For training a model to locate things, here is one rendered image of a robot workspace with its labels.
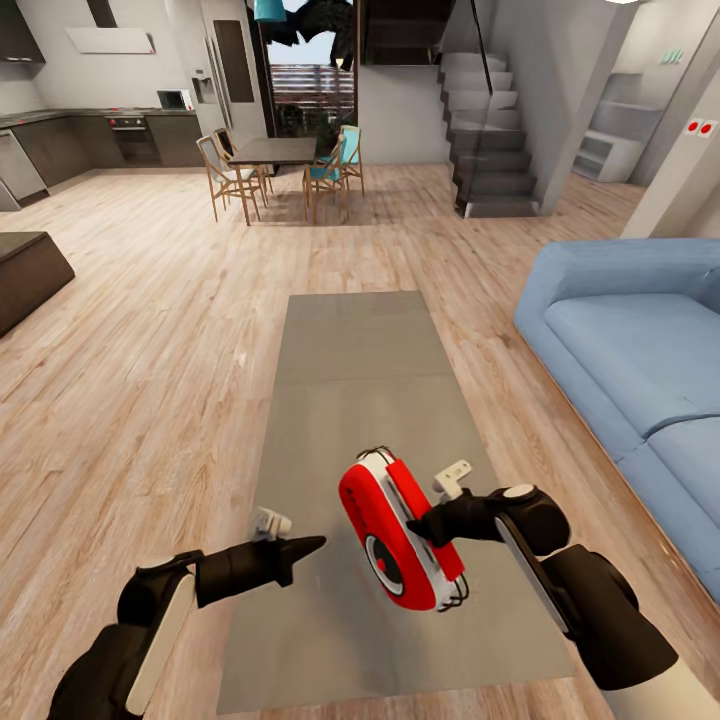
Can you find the coffee table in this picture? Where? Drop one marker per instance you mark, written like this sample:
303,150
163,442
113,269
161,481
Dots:
362,371

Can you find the sofa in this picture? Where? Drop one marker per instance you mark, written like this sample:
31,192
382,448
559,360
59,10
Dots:
629,331

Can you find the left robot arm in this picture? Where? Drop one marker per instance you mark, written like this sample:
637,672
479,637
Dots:
116,678

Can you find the stairs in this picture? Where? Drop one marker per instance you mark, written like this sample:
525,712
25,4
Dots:
488,168

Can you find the radio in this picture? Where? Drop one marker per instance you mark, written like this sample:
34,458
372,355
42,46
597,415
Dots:
380,496

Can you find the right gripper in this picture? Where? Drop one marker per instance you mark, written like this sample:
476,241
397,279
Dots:
442,523

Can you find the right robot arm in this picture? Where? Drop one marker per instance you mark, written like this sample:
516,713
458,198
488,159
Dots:
639,675

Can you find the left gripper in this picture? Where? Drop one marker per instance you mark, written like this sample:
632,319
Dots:
260,562

